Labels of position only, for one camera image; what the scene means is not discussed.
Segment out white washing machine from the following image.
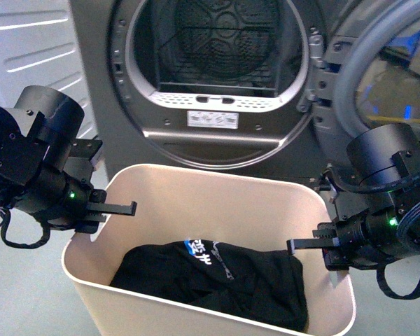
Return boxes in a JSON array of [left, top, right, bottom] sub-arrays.
[[0, 0, 99, 141]]

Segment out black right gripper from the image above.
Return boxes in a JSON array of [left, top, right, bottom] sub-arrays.
[[286, 209, 399, 271]]

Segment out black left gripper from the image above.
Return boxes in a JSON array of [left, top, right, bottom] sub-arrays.
[[38, 172, 137, 234]]

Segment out grey tumble dryer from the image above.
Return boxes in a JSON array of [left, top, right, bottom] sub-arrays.
[[70, 1, 335, 183]]

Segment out grey dryer door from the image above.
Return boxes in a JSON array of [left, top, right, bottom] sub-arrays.
[[293, 1, 420, 177]]

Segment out black printed garment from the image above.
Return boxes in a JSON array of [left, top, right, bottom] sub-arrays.
[[110, 239, 308, 332]]

